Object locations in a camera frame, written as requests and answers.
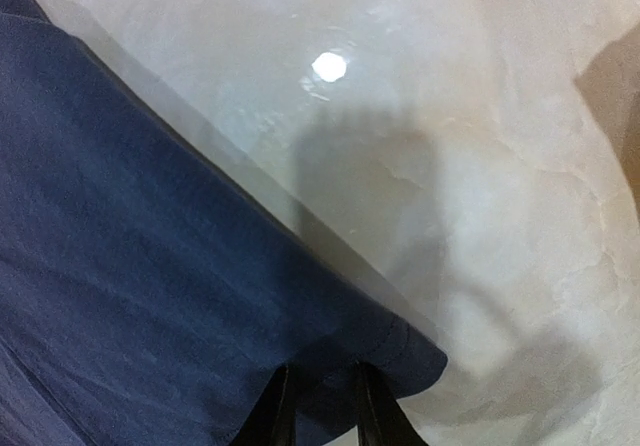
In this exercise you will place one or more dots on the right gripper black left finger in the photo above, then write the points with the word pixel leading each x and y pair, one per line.
pixel 272 421

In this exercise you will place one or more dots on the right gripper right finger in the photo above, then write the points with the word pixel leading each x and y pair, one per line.
pixel 380 419

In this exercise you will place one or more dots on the navy blue tank top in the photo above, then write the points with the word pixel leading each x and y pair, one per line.
pixel 145 299

